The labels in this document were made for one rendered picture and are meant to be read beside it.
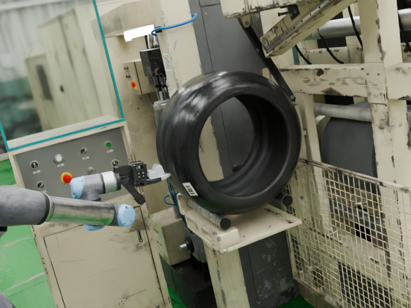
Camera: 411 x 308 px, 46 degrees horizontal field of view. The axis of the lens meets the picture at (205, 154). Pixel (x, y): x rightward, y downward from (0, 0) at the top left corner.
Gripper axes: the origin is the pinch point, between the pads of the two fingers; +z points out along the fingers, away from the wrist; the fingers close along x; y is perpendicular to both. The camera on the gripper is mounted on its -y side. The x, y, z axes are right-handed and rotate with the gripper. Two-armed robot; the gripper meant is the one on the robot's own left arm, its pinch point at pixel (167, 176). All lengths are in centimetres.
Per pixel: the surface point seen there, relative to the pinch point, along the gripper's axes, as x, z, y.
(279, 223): -8, 42, -26
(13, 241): 319, -66, -121
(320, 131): 45, 102, -3
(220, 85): -10.1, 20.3, 32.0
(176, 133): -7.8, 2.5, 17.0
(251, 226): -0.7, 32.9, -27.6
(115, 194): 62, -9, -21
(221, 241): -11.1, 14.7, -25.9
